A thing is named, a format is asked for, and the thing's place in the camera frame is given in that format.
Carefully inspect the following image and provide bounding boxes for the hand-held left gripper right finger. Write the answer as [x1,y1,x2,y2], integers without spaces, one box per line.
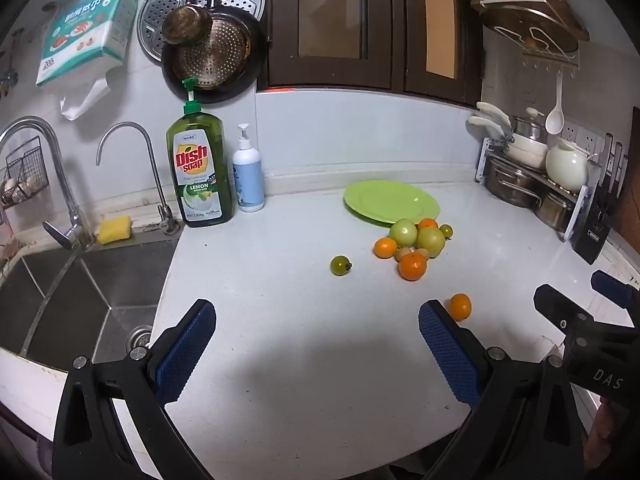
[418,300,586,480]

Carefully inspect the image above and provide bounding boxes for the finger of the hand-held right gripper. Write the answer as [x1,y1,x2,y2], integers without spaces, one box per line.
[590,269,640,311]
[533,283,599,334]

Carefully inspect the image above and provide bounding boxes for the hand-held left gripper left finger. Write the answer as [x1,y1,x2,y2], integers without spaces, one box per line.
[52,299,217,480]

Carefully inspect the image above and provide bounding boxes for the large orange mandarin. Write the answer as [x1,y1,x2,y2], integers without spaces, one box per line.
[398,252,429,282]

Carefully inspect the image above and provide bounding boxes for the yellow-green apple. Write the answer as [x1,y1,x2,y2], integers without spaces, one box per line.
[389,218,419,248]
[416,226,446,259]

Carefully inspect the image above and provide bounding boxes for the green plate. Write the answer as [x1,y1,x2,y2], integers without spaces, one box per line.
[343,180,442,226]

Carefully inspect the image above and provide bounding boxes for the person's right hand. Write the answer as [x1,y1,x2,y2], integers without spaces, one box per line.
[587,400,624,462]

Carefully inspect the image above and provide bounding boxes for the sink drain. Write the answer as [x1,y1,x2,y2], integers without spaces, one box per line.
[125,325,153,351]

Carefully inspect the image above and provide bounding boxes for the black knife block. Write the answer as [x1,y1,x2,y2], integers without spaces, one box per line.
[571,132,628,266]

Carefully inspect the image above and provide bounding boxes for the white pot rack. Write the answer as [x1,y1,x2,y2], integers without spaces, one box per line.
[474,137,591,243]

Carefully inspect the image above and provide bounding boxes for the small steel pot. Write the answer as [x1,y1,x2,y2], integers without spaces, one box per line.
[535,187,583,233]

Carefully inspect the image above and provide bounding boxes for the steel sink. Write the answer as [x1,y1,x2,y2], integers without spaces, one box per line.
[0,237,181,371]

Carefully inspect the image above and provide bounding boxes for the white ceramic jug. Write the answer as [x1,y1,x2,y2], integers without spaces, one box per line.
[545,139,598,193]

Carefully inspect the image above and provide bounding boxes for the metal dish rack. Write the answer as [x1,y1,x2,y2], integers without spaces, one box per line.
[484,155,546,209]

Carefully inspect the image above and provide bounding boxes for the yellow sponge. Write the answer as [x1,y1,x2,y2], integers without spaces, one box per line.
[96,215,133,245]

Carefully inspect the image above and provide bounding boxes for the thin steel faucet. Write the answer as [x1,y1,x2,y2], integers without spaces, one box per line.
[96,121,182,236]

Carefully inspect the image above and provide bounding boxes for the green dish soap bottle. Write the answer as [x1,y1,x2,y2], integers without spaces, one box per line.
[166,76,235,228]

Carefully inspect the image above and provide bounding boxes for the tall steel faucet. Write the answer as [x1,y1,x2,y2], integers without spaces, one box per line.
[0,116,96,251]

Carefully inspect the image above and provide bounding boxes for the white ladle spoon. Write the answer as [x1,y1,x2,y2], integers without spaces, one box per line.
[545,71,566,136]

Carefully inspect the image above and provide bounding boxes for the white pump bottle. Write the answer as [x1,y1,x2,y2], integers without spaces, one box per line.
[232,123,266,213]

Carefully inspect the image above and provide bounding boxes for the teal tissue pack bag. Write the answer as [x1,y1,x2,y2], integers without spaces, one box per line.
[35,0,151,121]

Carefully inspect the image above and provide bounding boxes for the brass colander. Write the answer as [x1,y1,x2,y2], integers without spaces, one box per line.
[172,15,253,92]

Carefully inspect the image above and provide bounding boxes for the black frying pan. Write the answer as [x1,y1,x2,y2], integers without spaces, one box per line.
[161,0,268,105]

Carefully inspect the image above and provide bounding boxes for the small copper pot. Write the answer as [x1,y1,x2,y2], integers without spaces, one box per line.
[161,0,215,47]

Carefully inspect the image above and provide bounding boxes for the paper towel pack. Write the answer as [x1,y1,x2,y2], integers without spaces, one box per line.
[36,0,140,87]

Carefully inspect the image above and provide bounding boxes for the wall power outlets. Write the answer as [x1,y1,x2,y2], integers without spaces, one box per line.
[562,117,608,156]

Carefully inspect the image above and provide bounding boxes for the white utensil handles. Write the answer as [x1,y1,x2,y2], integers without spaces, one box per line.
[467,115,549,170]

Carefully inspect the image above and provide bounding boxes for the steel saucepan cream handle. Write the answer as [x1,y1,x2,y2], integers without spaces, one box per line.
[476,101,546,142]

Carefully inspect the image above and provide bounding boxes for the wire basket with eggs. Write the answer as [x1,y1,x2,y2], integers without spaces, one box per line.
[0,136,50,210]

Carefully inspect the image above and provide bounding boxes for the white wire wall rack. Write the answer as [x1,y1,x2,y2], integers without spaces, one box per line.
[492,22,583,73]

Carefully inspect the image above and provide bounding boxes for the dark wooden window frame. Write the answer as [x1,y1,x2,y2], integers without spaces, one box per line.
[257,0,483,108]

